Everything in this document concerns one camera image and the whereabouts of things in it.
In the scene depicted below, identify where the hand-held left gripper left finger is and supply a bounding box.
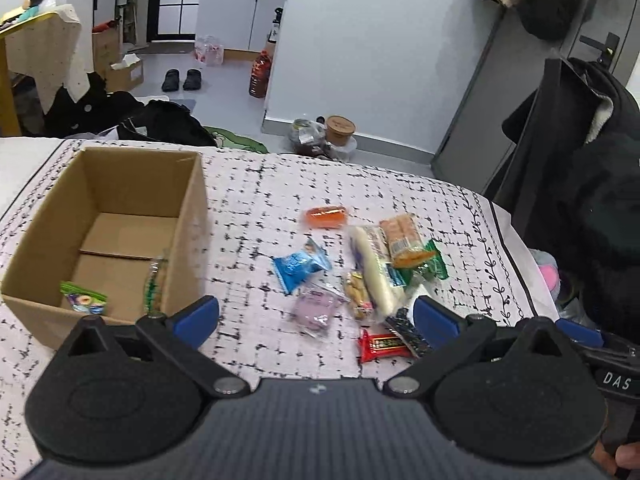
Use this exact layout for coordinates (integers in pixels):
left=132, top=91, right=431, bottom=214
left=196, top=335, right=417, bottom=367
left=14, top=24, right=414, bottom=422
left=60, top=295, right=251, bottom=399

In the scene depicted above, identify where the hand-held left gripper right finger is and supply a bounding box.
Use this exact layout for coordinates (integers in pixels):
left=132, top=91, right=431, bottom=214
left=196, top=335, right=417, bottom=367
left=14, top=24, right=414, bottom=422
left=383, top=295, right=577, bottom=397

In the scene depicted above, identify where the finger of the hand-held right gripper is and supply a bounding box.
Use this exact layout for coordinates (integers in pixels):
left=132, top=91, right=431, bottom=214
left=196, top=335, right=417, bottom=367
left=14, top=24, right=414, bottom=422
left=556, top=317, right=608, bottom=356

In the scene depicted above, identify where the long white snack packet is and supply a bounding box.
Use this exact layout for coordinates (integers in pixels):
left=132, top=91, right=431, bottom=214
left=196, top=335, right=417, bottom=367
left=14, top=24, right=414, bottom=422
left=348, top=225, right=408, bottom=318

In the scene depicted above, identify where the purple snack packet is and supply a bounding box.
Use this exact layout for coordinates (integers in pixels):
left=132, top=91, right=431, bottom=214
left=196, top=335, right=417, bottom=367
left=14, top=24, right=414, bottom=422
left=287, top=280, right=351, bottom=338

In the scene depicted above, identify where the person's right hand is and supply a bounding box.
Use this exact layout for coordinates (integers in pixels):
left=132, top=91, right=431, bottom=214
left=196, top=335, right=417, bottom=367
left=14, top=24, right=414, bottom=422
left=592, top=442, right=640, bottom=480

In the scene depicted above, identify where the black snack packet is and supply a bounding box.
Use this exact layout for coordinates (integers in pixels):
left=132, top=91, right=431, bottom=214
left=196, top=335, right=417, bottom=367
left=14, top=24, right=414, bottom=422
left=385, top=307, right=433, bottom=358

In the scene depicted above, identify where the clear green-striped snack packet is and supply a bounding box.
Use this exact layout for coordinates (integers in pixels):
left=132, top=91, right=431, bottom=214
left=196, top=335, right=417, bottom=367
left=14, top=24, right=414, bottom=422
left=142, top=255, right=168, bottom=317

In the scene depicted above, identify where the dark green snack packet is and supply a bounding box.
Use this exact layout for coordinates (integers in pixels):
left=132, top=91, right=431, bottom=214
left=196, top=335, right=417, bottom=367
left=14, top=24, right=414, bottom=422
left=395, top=240, right=449, bottom=288

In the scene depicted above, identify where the red snack bar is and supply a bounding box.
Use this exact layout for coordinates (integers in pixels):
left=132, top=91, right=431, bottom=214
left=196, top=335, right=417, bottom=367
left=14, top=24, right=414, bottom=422
left=357, top=329, right=416, bottom=365

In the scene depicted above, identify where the pink soft item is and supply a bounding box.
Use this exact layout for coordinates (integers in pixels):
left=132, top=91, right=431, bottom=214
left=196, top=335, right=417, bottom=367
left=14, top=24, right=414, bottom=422
left=530, top=250, right=571, bottom=296

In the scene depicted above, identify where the small biscuit packet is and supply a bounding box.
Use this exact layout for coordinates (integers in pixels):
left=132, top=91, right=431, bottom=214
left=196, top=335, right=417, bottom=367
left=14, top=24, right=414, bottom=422
left=344, top=270, right=376, bottom=321

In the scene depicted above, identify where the orange biscuit packet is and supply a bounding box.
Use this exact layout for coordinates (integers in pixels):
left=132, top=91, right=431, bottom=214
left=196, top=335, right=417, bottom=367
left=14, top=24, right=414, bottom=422
left=378, top=213, right=433, bottom=268

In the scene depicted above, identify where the blue snack packet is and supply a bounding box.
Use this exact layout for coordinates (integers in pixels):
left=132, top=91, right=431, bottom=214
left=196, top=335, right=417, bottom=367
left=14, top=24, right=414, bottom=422
left=272, top=237, right=333, bottom=295

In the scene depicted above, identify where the black fleece-lined coat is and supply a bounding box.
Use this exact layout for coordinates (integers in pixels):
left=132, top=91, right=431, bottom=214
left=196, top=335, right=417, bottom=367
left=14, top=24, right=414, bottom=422
left=482, top=57, right=640, bottom=336

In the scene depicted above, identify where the orange snack packet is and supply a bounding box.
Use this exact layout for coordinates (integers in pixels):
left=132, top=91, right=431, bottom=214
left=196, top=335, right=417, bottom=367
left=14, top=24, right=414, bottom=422
left=301, top=205, right=347, bottom=229

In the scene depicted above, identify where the green floor mat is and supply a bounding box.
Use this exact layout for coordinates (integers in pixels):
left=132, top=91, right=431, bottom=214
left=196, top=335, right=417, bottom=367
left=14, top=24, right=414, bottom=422
left=202, top=126, right=271, bottom=153

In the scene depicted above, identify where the clear plastic tub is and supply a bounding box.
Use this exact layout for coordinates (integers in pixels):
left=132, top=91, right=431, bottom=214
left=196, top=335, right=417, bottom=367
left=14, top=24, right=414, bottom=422
left=325, top=137, right=358, bottom=161

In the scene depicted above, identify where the black bag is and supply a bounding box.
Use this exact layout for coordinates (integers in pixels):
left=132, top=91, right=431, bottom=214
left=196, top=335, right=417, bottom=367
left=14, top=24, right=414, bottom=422
left=117, top=100, right=218, bottom=148

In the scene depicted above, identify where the plastic bag of rubbish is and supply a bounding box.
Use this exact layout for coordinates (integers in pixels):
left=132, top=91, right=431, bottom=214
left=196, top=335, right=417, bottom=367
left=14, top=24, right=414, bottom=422
left=285, top=117, right=333, bottom=158

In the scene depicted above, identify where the brown paper tub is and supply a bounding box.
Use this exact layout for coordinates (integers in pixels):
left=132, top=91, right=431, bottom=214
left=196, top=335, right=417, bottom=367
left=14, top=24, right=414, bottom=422
left=325, top=115, right=357, bottom=147

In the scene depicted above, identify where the grey door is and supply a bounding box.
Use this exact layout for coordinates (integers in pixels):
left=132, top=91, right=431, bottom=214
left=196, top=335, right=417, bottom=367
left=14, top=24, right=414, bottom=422
left=431, top=0, right=636, bottom=196

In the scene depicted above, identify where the black jacket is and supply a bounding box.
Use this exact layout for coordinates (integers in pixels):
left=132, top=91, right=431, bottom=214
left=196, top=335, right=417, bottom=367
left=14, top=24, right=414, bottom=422
left=44, top=72, right=146, bottom=138

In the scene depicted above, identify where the large oil bottle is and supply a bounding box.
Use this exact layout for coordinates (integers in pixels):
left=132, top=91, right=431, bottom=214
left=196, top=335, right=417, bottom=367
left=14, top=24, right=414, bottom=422
left=249, top=50, right=273, bottom=98

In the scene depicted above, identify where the low cardboard box with tissue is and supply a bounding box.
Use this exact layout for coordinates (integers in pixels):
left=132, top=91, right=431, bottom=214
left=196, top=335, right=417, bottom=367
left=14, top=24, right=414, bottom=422
left=105, top=55, right=146, bottom=93

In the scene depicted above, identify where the pack of water bottles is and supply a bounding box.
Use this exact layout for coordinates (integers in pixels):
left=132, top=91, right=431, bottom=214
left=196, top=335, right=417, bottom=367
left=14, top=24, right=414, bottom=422
left=194, top=35, right=225, bottom=67

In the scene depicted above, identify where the tall cardboard box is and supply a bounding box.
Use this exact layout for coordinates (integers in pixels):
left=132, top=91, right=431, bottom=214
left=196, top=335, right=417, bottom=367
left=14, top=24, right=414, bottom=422
left=91, top=27, right=123, bottom=81

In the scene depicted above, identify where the black spray bottle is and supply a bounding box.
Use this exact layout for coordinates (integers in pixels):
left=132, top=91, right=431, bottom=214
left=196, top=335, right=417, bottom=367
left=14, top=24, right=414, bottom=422
left=267, top=7, right=283, bottom=46

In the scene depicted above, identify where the dotted cream tablecloth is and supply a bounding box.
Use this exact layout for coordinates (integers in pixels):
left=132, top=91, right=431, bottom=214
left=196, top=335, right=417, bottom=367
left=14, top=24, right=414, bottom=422
left=5, top=4, right=96, bottom=113

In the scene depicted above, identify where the yellow table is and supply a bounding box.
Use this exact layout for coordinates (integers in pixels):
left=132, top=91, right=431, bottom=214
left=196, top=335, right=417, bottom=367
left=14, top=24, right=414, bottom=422
left=0, top=10, right=56, bottom=138

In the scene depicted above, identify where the white kitchen cabinet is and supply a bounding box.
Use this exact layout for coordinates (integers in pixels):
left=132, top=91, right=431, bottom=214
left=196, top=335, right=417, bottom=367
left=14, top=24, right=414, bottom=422
left=196, top=0, right=292, bottom=63

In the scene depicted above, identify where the white panelled door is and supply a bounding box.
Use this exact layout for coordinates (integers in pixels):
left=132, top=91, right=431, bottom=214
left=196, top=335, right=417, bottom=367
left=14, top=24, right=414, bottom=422
left=147, top=0, right=201, bottom=43

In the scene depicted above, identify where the black hanging coat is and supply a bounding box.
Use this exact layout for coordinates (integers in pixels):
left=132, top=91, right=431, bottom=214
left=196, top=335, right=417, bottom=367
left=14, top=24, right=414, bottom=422
left=472, top=0, right=608, bottom=41

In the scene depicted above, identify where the small doll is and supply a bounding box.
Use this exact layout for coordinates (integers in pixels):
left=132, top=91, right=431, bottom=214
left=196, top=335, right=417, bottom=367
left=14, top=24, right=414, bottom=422
left=15, top=0, right=46, bottom=21

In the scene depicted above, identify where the black door handle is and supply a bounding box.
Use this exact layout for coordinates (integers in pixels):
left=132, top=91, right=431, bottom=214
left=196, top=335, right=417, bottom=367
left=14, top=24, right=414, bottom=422
left=580, top=32, right=621, bottom=66

